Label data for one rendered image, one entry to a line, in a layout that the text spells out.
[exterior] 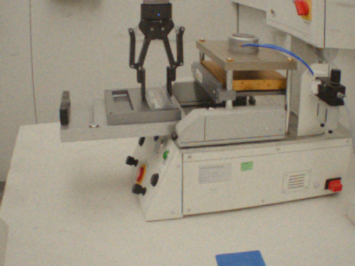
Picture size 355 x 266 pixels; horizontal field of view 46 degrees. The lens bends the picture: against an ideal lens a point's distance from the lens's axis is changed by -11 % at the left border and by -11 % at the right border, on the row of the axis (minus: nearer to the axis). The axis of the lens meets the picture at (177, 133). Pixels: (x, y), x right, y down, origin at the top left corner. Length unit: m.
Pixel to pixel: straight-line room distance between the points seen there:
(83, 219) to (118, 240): 0.12
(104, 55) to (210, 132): 1.60
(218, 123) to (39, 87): 1.70
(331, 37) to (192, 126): 0.39
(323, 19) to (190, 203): 0.53
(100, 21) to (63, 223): 1.60
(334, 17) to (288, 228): 0.51
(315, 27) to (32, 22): 1.78
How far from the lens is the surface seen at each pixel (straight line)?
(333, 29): 1.06
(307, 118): 1.09
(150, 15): 1.05
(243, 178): 1.07
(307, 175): 1.14
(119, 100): 1.16
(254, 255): 0.96
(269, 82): 1.08
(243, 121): 1.02
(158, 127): 1.03
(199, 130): 1.00
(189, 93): 1.26
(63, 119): 1.05
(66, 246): 1.00
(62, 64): 2.54
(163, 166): 1.05
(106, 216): 1.10
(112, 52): 2.54
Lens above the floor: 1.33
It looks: 22 degrees down
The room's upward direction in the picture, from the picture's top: straight up
